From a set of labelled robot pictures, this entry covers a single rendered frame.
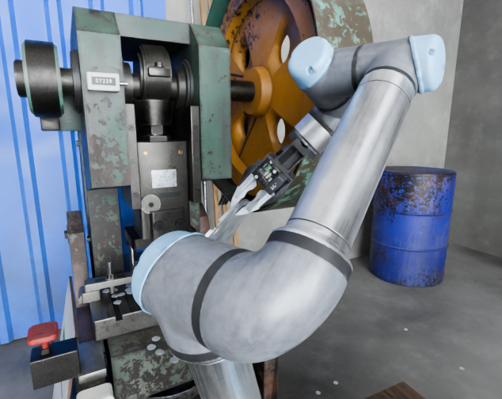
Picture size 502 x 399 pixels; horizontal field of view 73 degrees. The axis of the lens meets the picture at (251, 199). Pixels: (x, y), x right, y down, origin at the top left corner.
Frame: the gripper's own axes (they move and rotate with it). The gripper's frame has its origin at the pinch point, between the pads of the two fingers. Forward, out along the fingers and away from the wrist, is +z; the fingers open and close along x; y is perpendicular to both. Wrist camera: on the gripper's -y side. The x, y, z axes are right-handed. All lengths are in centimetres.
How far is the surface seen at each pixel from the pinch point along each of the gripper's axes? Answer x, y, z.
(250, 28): -41, -55, -31
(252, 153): -10, -55, -1
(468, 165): 136, -302, -109
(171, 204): -13.9, -22.4, 21.4
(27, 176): -88, -87, 100
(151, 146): -28.7, -19.4, 11.9
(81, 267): -23, -31, 68
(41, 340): -9, 13, 49
